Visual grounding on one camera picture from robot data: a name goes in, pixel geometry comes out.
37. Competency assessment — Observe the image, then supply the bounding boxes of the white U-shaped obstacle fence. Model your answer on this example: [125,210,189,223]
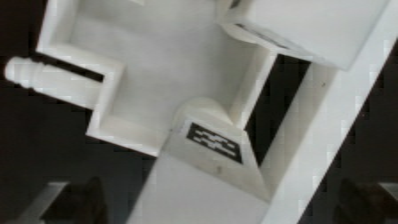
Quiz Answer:
[262,2,398,224]

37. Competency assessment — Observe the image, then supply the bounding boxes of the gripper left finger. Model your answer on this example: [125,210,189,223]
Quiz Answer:
[15,177,109,224]

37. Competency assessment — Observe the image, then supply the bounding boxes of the white chair leg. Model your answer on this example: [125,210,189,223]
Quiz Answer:
[221,0,391,70]
[127,98,269,224]

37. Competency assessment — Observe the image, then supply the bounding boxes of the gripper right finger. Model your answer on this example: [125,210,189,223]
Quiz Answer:
[335,179,398,224]

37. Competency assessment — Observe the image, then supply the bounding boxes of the white chair seat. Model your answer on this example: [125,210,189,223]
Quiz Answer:
[6,0,278,156]

